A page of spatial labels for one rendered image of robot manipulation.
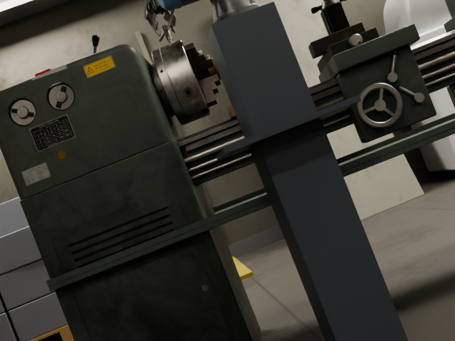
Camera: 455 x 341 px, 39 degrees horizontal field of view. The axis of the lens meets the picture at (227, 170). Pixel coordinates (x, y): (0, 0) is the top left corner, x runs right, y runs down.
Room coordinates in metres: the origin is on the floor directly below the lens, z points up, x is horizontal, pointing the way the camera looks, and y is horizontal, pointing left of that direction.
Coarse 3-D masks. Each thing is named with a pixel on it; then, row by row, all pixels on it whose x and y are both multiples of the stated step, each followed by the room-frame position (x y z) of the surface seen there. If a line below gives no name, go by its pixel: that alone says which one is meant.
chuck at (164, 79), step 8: (152, 56) 2.43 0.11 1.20; (160, 56) 2.41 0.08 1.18; (160, 64) 2.39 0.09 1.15; (160, 72) 2.38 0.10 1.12; (160, 80) 2.38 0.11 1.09; (168, 80) 2.37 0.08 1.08; (168, 88) 2.38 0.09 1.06; (168, 96) 2.38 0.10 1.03; (176, 96) 2.39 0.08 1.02; (176, 104) 2.40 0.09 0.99; (176, 112) 2.42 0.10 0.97; (184, 120) 2.48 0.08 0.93
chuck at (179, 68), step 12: (168, 48) 2.44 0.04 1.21; (180, 48) 2.41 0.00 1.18; (168, 60) 2.39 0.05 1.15; (180, 60) 2.38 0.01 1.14; (168, 72) 2.38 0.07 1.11; (180, 72) 2.37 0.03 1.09; (192, 72) 2.37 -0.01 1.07; (180, 84) 2.37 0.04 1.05; (192, 84) 2.38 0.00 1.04; (180, 96) 2.39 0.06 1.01; (192, 96) 2.40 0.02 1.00; (192, 108) 2.43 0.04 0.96; (192, 120) 2.52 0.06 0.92
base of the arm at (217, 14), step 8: (216, 0) 1.92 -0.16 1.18; (224, 0) 1.91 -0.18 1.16; (232, 0) 1.90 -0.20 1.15; (240, 0) 1.90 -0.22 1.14; (248, 0) 1.93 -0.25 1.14; (216, 8) 1.92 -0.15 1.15; (224, 8) 1.90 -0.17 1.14; (232, 8) 1.89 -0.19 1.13; (240, 8) 1.89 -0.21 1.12; (248, 8) 1.90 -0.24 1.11; (216, 16) 1.92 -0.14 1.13; (224, 16) 1.90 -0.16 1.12
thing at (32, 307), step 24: (0, 216) 4.62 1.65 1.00; (24, 216) 4.64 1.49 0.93; (0, 240) 4.25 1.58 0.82; (24, 240) 4.27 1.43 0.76; (0, 264) 4.25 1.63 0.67; (24, 264) 4.26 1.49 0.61; (0, 288) 4.24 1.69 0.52; (24, 288) 4.26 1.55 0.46; (48, 288) 4.28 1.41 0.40; (0, 312) 4.23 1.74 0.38; (24, 312) 4.25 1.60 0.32; (48, 312) 4.27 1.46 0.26; (0, 336) 4.22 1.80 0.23; (24, 336) 4.24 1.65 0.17; (72, 336) 4.28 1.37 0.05
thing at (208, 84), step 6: (204, 78) 2.50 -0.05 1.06; (210, 78) 2.49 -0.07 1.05; (216, 78) 2.49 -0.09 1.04; (204, 84) 2.49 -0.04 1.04; (210, 84) 2.48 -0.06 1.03; (216, 84) 2.51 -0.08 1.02; (204, 90) 2.48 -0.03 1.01; (210, 90) 2.48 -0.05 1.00; (216, 90) 2.49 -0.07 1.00; (204, 96) 2.47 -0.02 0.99; (210, 96) 2.47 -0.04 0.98; (210, 102) 2.46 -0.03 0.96; (216, 102) 2.48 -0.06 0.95; (204, 108) 2.46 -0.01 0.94
